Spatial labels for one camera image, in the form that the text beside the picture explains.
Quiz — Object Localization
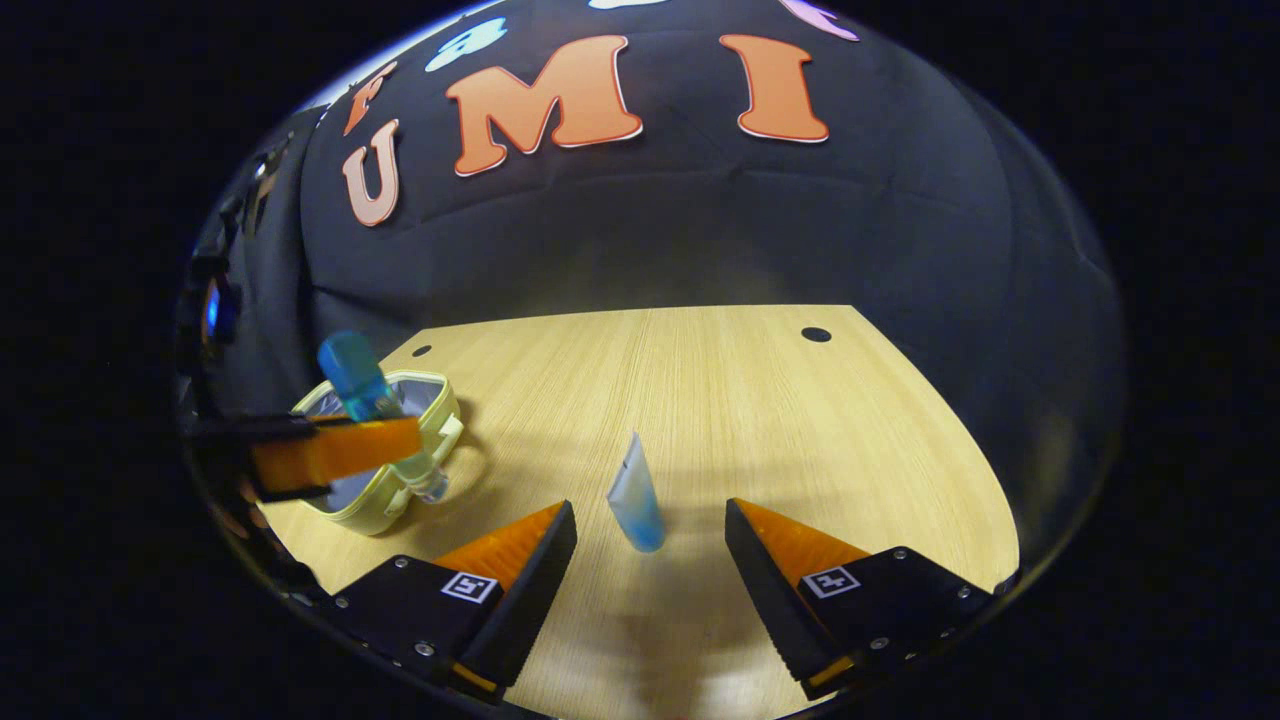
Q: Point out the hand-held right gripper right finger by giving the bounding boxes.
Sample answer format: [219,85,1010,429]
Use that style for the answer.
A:
[725,497,1001,701]

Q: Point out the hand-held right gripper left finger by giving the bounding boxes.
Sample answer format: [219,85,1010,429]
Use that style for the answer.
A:
[330,500,579,701]

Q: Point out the clear bottle with blue cap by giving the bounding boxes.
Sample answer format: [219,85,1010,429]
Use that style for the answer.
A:
[317,331,451,504]

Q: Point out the pale yellow suitcase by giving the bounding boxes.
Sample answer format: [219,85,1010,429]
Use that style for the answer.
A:
[290,370,491,536]

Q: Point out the white and blue tube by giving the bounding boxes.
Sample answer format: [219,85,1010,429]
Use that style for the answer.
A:
[607,432,667,553]

